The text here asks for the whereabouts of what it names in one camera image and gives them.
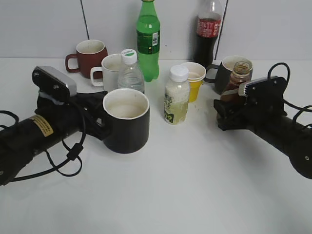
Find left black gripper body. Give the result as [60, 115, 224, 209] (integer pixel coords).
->
[35, 91, 110, 140]

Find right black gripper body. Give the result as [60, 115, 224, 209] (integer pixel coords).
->
[214, 77, 287, 131]

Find brown coffee bottle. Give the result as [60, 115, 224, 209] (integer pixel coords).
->
[220, 61, 251, 105]

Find black ceramic mug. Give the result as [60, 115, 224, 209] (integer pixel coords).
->
[102, 88, 150, 154]

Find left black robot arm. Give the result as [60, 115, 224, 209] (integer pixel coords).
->
[0, 91, 109, 185]

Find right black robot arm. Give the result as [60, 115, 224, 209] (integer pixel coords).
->
[214, 76, 312, 179]

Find lower yellow paper cup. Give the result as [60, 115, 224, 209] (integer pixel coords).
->
[188, 79, 203, 102]

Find yellow paper cup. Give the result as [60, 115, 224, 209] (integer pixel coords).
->
[188, 79, 203, 102]
[181, 62, 207, 80]

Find upper yellow paper cup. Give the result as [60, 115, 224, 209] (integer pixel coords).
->
[181, 62, 207, 80]

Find grey-blue ceramic mug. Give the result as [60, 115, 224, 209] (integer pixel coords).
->
[204, 56, 253, 95]

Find white ceramic mug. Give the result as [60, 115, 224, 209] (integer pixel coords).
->
[90, 54, 121, 92]

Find red-brown ceramic mug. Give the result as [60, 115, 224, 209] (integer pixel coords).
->
[65, 39, 108, 79]

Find clear water bottle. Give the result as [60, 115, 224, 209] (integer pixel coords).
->
[117, 49, 145, 93]

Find yellow-green juice bottle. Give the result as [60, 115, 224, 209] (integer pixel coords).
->
[164, 65, 190, 125]

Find cola bottle red label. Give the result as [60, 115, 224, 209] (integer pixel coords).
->
[194, 0, 223, 67]

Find green soda bottle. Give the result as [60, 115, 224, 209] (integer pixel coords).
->
[136, 0, 160, 82]

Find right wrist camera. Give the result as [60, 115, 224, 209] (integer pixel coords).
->
[237, 76, 278, 97]

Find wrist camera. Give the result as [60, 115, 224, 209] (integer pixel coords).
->
[237, 76, 278, 97]
[32, 66, 77, 102]

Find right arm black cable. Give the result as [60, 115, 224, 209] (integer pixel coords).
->
[267, 62, 312, 132]

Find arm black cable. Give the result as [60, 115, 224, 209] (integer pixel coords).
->
[267, 62, 312, 132]
[0, 99, 86, 182]

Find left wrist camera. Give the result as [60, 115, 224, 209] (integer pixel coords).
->
[32, 66, 77, 102]

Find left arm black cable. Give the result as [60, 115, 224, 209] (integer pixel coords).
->
[0, 99, 86, 182]

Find right black wall cable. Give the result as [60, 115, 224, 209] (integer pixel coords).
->
[213, 0, 229, 61]

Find black wall cable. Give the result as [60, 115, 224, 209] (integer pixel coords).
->
[80, 0, 90, 41]
[213, 0, 229, 61]

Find left black wall cable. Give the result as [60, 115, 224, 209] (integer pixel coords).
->
[80, 0, 90, 41]

